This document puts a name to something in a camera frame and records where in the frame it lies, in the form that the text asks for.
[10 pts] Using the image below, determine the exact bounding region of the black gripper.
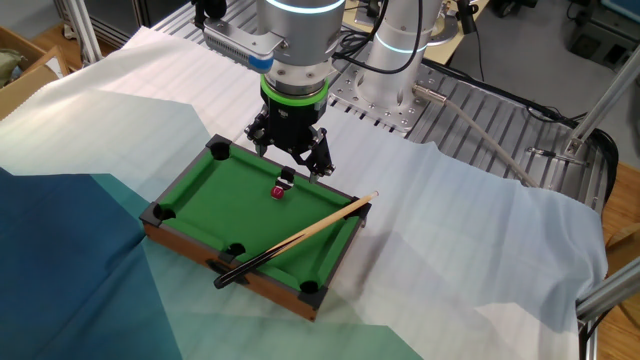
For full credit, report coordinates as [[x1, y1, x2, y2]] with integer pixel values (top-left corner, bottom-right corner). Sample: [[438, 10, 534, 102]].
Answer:
[[243, 96, 336, 185]]

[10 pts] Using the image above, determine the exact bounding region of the wooden pool cue black butt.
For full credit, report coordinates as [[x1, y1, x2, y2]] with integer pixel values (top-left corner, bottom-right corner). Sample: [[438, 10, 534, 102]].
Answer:
[[213, 190, 380, 290]]

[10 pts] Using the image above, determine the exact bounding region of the mini green felt pool table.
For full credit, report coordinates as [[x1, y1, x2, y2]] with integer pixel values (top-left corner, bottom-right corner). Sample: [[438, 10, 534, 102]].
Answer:
[[138, 133, 374, 323]]

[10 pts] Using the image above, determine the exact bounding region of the blue white gradient tablecloth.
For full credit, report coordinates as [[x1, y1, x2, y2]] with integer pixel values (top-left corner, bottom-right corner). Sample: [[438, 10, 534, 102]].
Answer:
[[0, 25, 609, 360]]

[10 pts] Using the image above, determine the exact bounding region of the tan wooden board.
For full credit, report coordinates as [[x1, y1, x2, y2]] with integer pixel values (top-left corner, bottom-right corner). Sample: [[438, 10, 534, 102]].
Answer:
[[424, 0, 489, 66]]

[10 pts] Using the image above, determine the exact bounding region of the small metal rod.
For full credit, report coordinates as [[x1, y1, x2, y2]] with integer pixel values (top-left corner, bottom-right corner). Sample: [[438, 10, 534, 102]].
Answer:
[[527, 146, 586, 166]]

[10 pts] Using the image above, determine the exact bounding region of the open cardboard box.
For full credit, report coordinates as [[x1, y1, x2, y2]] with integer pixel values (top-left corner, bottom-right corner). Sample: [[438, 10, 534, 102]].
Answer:
[[0, 25, 71, 121]]

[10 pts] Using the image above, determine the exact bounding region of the green cloth bag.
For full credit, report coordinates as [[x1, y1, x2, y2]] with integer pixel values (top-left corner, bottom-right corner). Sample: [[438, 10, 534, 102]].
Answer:
[[0, 47, 25, 87]]

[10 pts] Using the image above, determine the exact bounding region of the green wrist adapter ring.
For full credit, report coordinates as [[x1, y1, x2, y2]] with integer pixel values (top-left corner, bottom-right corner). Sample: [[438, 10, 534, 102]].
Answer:
[[259, 74, 331, 108]]

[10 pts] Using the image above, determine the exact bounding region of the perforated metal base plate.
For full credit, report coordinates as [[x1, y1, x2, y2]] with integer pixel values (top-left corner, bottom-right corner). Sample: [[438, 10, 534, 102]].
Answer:
[[329, 59, 436, 134]]

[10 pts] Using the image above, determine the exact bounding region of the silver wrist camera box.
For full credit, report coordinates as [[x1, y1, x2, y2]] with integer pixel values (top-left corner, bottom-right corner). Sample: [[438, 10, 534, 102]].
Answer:
[[202, 18, 275, 75]]

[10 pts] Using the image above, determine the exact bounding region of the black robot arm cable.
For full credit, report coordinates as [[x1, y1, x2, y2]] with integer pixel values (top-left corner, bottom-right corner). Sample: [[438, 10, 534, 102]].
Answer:
[[332, 0, 426, 76]]

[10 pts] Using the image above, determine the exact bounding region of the grey braided hose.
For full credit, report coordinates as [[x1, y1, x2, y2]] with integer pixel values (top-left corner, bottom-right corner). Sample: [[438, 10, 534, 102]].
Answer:
[[412, 83, 541, 189]]

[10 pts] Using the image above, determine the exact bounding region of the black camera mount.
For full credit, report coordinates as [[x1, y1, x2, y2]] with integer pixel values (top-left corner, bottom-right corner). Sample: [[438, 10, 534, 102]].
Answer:
[[455, 0, 480, 36]]

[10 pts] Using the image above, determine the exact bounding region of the aluminium frame post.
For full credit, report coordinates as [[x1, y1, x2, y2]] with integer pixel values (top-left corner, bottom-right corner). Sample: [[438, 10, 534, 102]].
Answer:
[[564, 59, 640, 157], [574, 272, 640, 321], [62, 0, 104, 66]]

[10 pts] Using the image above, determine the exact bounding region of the black cable bundle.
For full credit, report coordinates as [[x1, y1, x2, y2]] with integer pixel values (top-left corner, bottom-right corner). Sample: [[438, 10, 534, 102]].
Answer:
[[592, 127, 621, 201]]

